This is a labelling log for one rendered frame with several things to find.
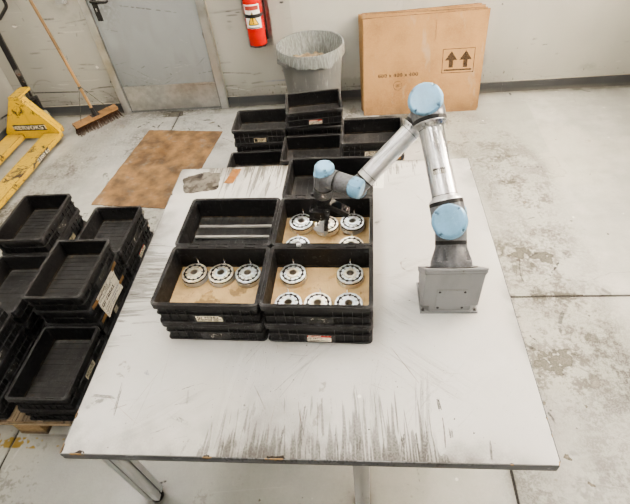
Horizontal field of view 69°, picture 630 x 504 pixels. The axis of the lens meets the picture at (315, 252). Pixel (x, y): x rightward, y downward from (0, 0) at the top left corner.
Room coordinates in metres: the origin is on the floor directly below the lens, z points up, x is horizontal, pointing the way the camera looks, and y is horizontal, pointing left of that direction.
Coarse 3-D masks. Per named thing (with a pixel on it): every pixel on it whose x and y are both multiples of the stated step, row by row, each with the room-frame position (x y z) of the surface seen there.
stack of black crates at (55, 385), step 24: (48, 336) 1.47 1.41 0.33; (72, 336) 1.47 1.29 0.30; (96, 336) 1.41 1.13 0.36; (48, 360) 1.37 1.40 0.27; (72, 360) 1.35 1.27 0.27; (96, 360) 1.33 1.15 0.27; (24, 384) 1.21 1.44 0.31; (48, 384) 1.23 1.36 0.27; (72, 384) 1.14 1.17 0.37; (24, 408) 1.11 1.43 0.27; (48, 408) 1.10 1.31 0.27; (72, 408) 1.08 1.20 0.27
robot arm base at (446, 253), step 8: (464, 240) 1.16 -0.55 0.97; (440, 248) 1.16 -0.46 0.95; (448, 248) 1.14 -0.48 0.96; (456, 248) 1.13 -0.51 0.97; (464, 248) 1.14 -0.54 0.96; (432, 256) 1.16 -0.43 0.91; (440, 256) 1.13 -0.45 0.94; (448, 256) 1.11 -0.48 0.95; (456, 256) 1.11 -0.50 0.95; (464, 256) 1.11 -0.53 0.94; (432, 264) 1.13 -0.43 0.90; (440, 264) 1.10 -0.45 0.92; (448, 264) 1.09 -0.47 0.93; (456, 264) 1.08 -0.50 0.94; (464, 264) 1.08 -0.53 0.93
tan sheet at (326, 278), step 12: (276, 276) 1.23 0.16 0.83; (312, 276) 1.21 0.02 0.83; (324, 276) 1.20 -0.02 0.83; (336, 276) 1.19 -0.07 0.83; (276, 288) 1.17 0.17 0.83; (288, 288) 1.16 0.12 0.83; (300, 288) 1.15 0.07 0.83; (312, 288) 1.15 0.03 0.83; (324, 288) 1.14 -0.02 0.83; (336, 288) 1.13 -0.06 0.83; (360, 288) 1.12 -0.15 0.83
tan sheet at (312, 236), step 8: (288, 224) 1.53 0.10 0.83; (368, 224) 1.47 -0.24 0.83; (288, 232) 1.48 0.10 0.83; (312, 232) 1.46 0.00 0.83; (368, 232) 1.42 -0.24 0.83; (312, 240) 1.41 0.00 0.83; (320, 240) 1.40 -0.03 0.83; (328, 240) 1.40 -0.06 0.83; (336, 240) 1.39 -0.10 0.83; (368, 240) 1.37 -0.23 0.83
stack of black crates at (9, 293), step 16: (16, 256) 1.94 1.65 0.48; (32, 256) 1.92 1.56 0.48; (0, 272) 1.88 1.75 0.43; (16, 272) 1.92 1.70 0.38; (32, 272) 1.90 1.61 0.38; (0, 288) 1.81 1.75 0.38; (16, 288) 1.79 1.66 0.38; (16, 304) 1.58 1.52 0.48; (16, 320) 1.54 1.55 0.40; (32, 320) 1.58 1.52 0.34; (32, 336) 1.53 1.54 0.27
